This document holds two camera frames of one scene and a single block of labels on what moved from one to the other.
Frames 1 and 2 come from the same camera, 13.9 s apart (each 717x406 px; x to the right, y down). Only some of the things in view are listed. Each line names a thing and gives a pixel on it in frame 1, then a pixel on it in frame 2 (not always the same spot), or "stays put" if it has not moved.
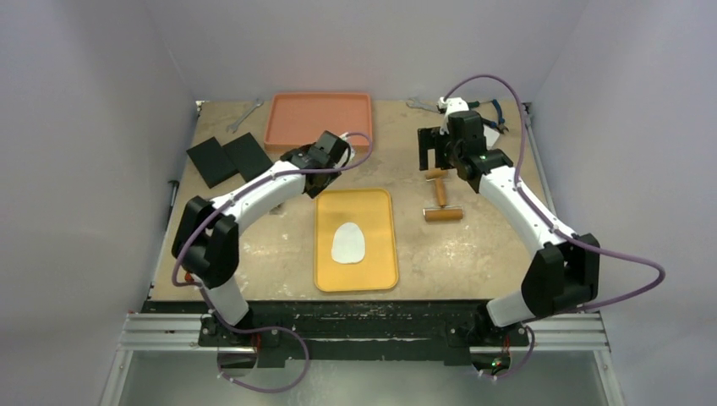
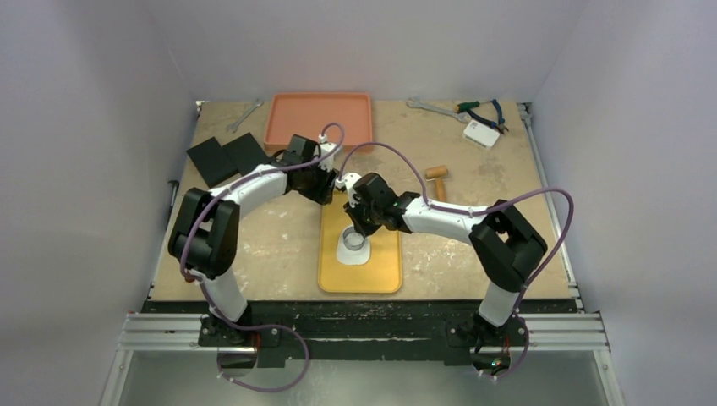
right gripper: [426, 148] → [362, 218]
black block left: [212, 161] stays put
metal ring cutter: [276, 210] → [353, 240]
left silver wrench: [234, 126] stays put
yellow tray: [355, 239] stays put
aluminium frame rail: [555, 332] stays put
